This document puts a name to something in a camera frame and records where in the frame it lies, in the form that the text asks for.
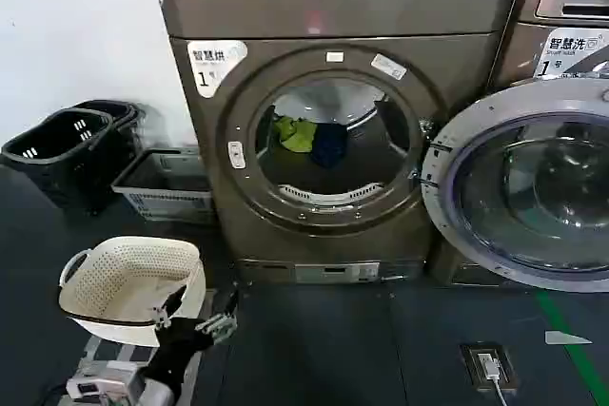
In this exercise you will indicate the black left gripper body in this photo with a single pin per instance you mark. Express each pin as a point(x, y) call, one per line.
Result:
point(178, 342)

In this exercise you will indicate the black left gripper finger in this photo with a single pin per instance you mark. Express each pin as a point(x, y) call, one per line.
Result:
point(164, 313)
point(224, 325)

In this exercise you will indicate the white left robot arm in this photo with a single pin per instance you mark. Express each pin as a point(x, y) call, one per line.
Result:
point(119, 382)

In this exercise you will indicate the white perforated laundry basket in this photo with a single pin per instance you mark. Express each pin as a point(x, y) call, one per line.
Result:
point(128, 277)

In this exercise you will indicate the grey plastic crate basket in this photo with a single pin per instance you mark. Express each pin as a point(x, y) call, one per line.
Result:
point(162, 197)

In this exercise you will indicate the black plastic laundry basket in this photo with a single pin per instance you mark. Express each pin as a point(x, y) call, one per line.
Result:
point(121, 113)
point(52, 159)

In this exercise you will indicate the green garment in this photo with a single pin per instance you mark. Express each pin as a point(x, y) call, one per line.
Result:
point(292, 135)

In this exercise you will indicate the dark blue garment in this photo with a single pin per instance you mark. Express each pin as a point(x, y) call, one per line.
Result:
point(329, 144)

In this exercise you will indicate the metal floor power outlet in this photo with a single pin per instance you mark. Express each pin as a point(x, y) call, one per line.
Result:
point(473, 363)

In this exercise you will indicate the white power plug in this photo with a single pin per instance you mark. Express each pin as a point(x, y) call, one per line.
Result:
point(490, 365)

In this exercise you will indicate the round glass dryer door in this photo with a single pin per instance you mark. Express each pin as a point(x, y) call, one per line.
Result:
point(523, 187)

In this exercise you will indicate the grey-brown front-load dryer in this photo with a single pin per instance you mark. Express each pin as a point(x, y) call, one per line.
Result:
point(333, 11)

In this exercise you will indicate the grey floor marker piece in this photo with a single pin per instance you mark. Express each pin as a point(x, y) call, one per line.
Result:
point(563, 337)

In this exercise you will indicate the green floor tape strip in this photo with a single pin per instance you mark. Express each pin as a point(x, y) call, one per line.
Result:
point(566, 339)

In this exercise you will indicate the grey-brown washer with label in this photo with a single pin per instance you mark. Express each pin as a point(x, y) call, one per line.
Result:
point(518, 44)

